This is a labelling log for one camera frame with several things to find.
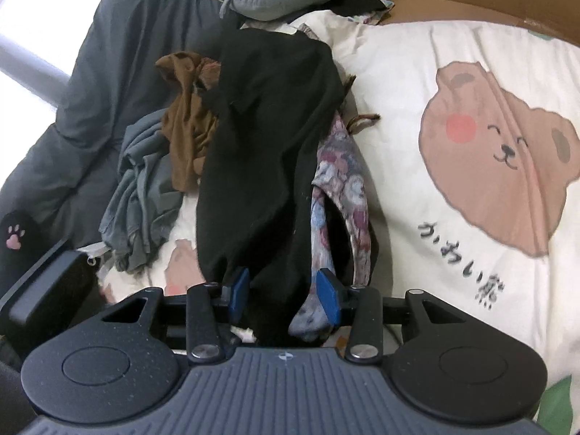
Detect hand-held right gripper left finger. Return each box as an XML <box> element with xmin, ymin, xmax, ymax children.
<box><xmin>102</xmin><ymin>268</ymin><xmax>251</xmax><ymax>363</ymax></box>

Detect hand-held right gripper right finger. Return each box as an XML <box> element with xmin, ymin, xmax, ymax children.
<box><xmin>316</xmin><ymin>268</ymin><xmax>458</xmax><ymax>363</ymax></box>

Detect black pants with bear-print panels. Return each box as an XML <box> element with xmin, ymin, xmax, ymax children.
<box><xmin>196</xmin><ymin>27</ymin><xmax>381</xmax><ymax>347</ymax></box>

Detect black paw-print cloth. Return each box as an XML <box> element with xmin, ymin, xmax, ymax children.
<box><xmin>0</xmin><ymin>211</ymin><xmax>46</xmax><ymax>291</ymax></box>

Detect grey-blue sweatshirt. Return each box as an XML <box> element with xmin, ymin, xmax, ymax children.
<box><xmin>99</xmin><ymin>109</ymin><xmax>184</xmax><ymax>275</ymax></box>

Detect brown t-shirt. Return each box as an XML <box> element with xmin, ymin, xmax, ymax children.
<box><xmin>155</xmin><ymin>51</ymin><xmax>227</xmax><ymax>193</ymax></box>

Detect white bear-print bed sheet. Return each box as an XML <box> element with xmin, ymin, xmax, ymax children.
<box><xmin>97</xmin><ymin>9</ymin><xmax>580</xmax><ymax>399</ymax></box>

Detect light patterned cloth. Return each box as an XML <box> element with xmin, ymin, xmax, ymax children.
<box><xmin>351</xmin><ymin>2</ymin><xmax>396</xmax><ymax>25</ymax></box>

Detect flattened cardboard box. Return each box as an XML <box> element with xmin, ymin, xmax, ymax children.
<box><xmin>349</xmin><ymin>0</ymin><xmax>580</xmax><ymax>39</ymax></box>

